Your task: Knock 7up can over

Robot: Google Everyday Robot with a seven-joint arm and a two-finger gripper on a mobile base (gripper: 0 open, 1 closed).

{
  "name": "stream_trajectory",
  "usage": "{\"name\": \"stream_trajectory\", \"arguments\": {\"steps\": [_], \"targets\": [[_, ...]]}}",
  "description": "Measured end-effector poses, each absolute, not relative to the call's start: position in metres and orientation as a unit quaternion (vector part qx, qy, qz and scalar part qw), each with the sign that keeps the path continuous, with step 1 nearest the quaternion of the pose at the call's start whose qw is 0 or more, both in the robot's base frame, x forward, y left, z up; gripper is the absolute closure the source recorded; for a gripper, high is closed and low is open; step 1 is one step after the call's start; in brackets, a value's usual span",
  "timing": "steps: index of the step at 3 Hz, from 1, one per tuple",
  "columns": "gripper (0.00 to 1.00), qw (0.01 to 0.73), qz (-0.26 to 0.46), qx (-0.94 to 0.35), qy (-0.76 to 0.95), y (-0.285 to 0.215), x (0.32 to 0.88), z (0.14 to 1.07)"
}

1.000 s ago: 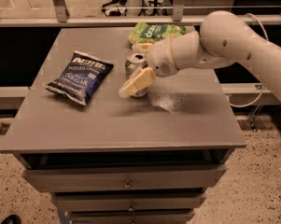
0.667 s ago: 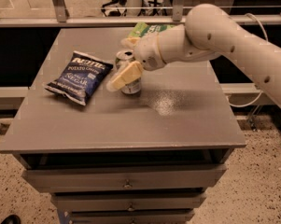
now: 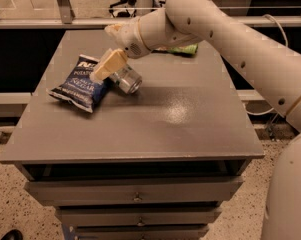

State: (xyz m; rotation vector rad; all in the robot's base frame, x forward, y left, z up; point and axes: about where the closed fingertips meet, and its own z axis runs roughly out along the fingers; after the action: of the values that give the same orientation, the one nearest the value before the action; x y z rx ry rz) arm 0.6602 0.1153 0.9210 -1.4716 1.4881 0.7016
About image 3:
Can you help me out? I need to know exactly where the silver 7up soda can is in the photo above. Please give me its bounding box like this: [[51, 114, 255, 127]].
[[109, 65, 142, 94]]

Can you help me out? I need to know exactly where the top grey drawer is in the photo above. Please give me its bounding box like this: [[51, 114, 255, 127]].
[[25, 176, 243, 206]]

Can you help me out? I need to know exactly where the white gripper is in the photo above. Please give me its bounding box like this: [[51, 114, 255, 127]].
[[90, 18, 150, 82]]

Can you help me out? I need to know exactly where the metal railing frame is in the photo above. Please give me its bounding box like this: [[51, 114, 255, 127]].
[[0, 0, 301, 29]]

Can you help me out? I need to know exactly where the bottom grey drawer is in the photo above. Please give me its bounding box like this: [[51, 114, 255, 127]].
[[74, 225, 209, 240]]

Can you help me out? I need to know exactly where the grey drawer cabinet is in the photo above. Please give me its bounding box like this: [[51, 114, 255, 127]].
[[0, 28, 265, 240]]

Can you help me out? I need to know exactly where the grey drawer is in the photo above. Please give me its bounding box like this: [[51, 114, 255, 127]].
[[56, 206, 221, 227], [25, 176, 243, 206], [74, 225, 209, 240]]

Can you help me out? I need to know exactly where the black shoe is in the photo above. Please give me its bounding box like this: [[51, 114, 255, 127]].
[[1, 229, 23, 240]]

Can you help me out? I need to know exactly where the green snack bag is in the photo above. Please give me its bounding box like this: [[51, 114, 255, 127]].
[[156, 44, 198, 55]]

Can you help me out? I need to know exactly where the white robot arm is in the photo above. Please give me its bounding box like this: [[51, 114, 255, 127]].
[[90, 0, 301, 240]]

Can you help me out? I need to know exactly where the blue Kettle chips bag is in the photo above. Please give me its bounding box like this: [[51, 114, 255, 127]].
[[48, 55, 112, 113]]

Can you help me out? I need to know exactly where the middle grey drawer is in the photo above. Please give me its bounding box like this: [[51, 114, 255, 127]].
[[56, 206, 221, 227]]

